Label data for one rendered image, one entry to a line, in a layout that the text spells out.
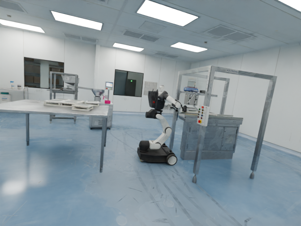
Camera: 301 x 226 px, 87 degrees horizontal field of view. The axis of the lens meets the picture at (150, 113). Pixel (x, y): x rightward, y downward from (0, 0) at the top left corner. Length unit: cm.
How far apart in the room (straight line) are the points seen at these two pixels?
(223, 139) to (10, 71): 738
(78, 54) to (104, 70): 118
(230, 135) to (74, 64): 626
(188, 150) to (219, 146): 71
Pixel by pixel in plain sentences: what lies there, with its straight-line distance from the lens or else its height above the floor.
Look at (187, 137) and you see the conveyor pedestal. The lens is 314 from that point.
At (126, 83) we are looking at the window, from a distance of 760.
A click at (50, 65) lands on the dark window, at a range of 755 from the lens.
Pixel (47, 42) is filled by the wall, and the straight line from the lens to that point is 766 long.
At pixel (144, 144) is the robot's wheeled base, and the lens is 290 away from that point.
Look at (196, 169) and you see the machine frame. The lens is 254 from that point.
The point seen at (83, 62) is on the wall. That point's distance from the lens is 745.
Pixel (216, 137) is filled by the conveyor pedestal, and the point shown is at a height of 47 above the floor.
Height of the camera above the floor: 131
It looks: 9 degrees down
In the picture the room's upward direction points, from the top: 6 degrees clockwise
